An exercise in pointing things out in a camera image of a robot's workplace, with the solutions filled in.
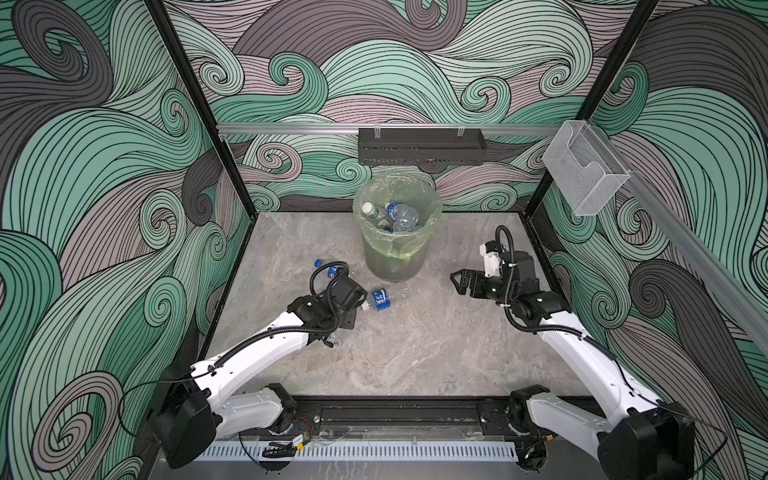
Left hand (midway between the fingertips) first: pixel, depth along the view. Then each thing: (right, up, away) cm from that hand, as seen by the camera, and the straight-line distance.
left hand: (346, 307), depth 81 cm
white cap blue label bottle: (+10, 0, +9) cm, 13 cm away
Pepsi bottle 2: (+16, +25, -1) cm, 29 cm away
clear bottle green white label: (+10, +26, +14) cm, 31 cm away
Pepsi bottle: (-2, +11, -11) cm, 16 cm away
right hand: (+33, +8, 0) cm, 34 cm away
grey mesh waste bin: (+11, +10, +15) cm, 21 cm away
